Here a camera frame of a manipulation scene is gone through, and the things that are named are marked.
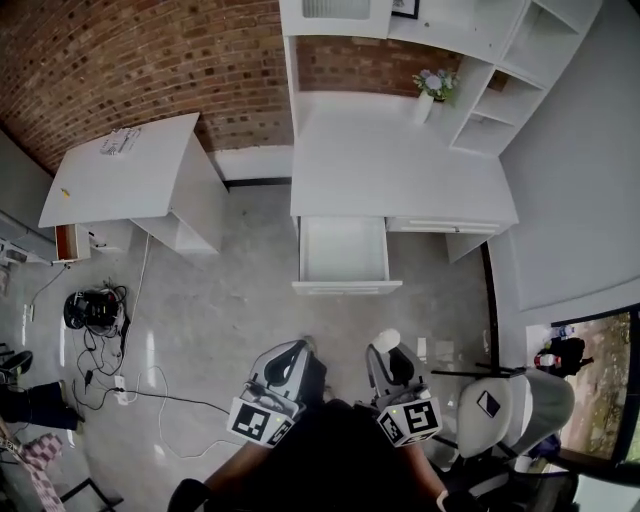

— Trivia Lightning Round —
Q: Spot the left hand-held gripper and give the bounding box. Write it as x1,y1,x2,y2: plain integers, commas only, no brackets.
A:
227,338,317,450

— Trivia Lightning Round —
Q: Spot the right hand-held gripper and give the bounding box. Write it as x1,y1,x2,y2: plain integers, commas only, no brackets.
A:
366,343,445,450

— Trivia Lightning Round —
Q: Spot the white drawer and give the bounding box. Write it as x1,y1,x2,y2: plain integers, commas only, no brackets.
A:
291,214,404,297
385,215,502,235

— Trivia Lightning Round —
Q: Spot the person's left forearm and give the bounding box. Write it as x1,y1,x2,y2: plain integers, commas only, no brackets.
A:
202,439,274,497

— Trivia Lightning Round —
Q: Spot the person's right forearm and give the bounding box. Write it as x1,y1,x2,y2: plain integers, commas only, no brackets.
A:
399,439,447,497

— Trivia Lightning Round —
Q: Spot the white closed drawer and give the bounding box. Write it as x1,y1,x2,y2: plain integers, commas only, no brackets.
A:
385,215,502,235

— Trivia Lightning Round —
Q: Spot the orange-lined small drawer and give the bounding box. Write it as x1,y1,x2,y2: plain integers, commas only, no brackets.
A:
52,223,92,265

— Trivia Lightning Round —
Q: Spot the white chair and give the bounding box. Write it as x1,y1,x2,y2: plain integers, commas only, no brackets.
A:
457,367,577,460

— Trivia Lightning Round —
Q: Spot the person's black shirt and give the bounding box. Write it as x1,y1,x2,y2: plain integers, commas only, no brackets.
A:
169,397,451,512

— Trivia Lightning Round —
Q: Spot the black bag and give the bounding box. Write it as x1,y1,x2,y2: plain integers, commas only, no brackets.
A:
549,337,587,377

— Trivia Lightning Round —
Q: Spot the black-framed window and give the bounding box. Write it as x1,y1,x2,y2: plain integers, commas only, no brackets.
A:
549,308,640,470

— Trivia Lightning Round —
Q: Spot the white desk with shelf unit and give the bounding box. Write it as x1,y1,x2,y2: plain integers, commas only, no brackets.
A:
278,0,604,266

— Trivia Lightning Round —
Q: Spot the small white desk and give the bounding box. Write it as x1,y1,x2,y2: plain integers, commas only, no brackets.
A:
38,112,229,256

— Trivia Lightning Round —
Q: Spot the dark blue garment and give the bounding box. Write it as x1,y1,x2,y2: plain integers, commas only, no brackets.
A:
0,382,82,432

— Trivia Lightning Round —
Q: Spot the white vase with flowers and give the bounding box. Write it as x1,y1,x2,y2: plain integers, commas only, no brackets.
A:
412,68,460,126

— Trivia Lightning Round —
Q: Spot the pink checked cloth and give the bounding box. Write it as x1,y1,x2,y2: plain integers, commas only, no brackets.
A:
18,433,67,512

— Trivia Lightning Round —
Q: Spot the printed paper sheet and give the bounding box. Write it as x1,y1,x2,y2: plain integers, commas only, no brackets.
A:
95,127,142,157

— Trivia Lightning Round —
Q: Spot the black table frame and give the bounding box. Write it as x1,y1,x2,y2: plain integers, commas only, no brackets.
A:
430,329,528,377

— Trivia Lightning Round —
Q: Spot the black floor cable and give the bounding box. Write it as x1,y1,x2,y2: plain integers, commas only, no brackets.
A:
73,324,232,417

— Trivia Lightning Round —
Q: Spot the white floor cable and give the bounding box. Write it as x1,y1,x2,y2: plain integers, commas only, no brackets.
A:
156,364,247,460

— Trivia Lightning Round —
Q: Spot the thin white desk cable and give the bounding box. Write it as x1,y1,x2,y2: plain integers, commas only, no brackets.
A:
133,232,152,322

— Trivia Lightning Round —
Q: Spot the black device with cables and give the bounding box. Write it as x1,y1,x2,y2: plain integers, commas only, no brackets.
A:
63,284,132,332

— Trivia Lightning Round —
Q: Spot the black metal frame stand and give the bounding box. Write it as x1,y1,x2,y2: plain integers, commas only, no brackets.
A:
59,476,125,512

